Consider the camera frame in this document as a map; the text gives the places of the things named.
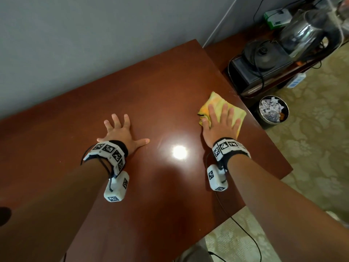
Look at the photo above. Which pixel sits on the person's right hand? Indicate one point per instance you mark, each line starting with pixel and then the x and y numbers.
pixel 220 130

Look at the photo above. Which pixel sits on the person's left hand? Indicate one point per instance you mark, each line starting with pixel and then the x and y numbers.
pixel 122 136

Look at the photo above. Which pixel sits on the yellow cleaning cloth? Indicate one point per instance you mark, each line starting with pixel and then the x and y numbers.
pixel 215 99

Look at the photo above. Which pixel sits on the black tissue box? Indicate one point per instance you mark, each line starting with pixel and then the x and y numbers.
pixel 245 76

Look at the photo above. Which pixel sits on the steel electric kettle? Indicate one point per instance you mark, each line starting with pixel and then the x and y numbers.
pixel 300 32

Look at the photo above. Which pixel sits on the person's right forearm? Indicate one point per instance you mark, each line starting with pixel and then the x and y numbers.
pixel 286 215

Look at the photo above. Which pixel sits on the person's left forearm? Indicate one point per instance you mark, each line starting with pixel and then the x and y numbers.
pixel 54 215

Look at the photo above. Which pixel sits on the red-brown wooden table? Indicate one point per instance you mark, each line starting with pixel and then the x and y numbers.
pixel 136 106

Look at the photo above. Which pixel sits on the round metal trash bin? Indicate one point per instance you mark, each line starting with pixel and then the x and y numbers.
pixel 263 121

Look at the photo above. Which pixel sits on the low wooden television stand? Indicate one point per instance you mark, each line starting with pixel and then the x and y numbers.
pixel 218 54

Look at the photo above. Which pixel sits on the light grey trousers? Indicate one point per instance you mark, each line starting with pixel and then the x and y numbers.
pixel 193 253

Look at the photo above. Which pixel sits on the green white box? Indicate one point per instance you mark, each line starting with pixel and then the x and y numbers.
pixel 278 17

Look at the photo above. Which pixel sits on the black grey sleeve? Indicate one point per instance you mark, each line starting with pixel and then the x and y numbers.
pixel 5 216

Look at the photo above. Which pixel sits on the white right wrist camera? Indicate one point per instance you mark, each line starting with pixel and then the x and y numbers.
pixel 215 178

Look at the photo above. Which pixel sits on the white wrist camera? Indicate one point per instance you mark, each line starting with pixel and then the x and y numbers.
pixel 215 178
pixel 116 189

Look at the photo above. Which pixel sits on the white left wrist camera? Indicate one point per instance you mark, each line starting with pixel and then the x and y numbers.
pixel 116 189

